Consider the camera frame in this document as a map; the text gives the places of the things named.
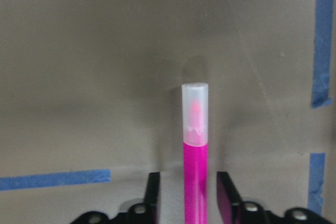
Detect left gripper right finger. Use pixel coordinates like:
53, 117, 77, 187
216, 172, 243, 224

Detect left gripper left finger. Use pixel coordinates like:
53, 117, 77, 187
143, 172, 161, 223

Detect pink highlighter pen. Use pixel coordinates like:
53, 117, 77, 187
182, 82, 208, 223

